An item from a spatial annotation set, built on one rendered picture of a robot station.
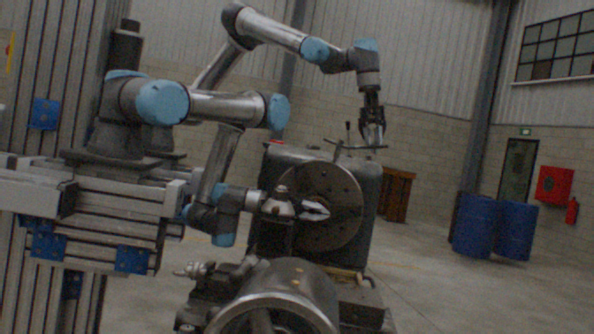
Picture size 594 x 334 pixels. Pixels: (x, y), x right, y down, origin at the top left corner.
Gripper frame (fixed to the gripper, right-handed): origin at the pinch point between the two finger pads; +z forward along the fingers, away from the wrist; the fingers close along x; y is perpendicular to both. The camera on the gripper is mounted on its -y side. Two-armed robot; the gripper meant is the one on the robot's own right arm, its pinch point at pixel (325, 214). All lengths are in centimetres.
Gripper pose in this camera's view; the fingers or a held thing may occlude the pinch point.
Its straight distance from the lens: 164.3
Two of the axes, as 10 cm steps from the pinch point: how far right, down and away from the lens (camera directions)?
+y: -0.9, 0.4, -10.0
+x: 1.8, -9.8, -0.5
